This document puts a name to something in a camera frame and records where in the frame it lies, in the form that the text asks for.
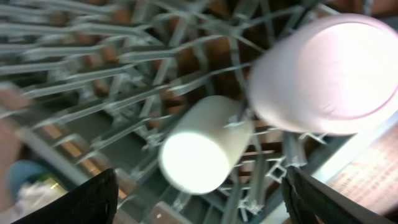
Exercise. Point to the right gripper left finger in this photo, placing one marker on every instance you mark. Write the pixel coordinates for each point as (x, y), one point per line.
(93, 202)

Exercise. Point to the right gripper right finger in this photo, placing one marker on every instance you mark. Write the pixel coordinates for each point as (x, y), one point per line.
(309, 201)

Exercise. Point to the yellow green snack wrapper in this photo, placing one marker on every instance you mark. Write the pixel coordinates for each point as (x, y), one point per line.
(54, 185)

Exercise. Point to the white tissue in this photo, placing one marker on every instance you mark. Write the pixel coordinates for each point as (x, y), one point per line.
(31, 198)

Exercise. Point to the green white cup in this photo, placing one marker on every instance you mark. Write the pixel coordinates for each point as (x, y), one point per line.
(203, 148)

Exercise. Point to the pink cup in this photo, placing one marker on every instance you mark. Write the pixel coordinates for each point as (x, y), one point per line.
(337, 75)

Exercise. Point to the dark blue plate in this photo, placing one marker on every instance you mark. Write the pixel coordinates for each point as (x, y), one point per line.
(22, 172)

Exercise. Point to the grey dishwasher rack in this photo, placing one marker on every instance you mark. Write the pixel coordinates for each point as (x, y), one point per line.
(109, 79)

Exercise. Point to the brown serving tray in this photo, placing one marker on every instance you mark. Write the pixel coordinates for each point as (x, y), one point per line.
(10, 144)

